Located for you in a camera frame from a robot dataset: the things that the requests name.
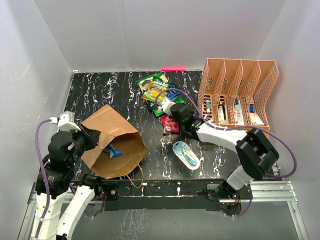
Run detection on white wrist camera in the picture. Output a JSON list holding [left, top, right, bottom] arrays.
[[161, 97, 175, 116], [49, 110, 81, 132]]

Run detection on yellow item in organizer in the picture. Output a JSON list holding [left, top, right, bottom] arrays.
[[237, 129, 250, 134]]

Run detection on aluminium rail frame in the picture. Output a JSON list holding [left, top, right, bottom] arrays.
[[18, 139, 310, 240]]

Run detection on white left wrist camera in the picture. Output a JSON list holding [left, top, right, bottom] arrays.
[[49, 110, 81, 132]]

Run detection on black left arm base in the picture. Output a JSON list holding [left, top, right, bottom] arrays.
[[79, 174, 119, 202]]

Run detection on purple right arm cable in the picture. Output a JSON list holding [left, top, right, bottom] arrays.
[[154, 87, 298, 218]]

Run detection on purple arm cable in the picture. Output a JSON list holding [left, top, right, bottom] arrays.
[[154, 87, 298, 218], [34, 119, 56, 240]]

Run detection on dark blue potato chips bag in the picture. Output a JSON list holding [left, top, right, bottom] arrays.
[[147, 82, 183, 108]]

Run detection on red snack packet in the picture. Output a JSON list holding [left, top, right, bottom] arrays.
[[160, 116, 180, 135]]

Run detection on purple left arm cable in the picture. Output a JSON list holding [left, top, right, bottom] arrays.
[[34, 119, 56, 240]]

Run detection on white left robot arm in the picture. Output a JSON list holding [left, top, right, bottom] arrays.
[[30, 124, 104, 240]]

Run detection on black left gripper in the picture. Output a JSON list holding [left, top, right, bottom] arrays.
[[68, 122, 101, 166]]

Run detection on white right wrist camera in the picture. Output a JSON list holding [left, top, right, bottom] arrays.
[[161, 97, 175, 116]]

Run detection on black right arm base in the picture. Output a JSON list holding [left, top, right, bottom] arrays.
[[196, 183, 250, 205]]

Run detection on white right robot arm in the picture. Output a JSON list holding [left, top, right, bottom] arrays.
[[169, 103, 279, 199]]

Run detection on orange plastic file organizer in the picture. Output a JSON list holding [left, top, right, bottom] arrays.
[[197, 58, 279, 131]]

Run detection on brown paper bag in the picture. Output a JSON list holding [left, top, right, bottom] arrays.
[[81, 105, 147, 180]]

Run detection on green cassava chips bag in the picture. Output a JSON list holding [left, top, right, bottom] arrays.
[[136, 72, 185, 117]]

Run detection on toothbrush blister pack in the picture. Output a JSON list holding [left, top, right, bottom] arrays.
[[172, 141, 201, 171]]

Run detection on yellow green snack bag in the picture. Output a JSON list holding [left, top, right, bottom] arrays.
[[138, 79, 170, 103]]

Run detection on light blue wafer packet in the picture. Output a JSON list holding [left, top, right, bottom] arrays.
[[103, 143, 122, 160]]

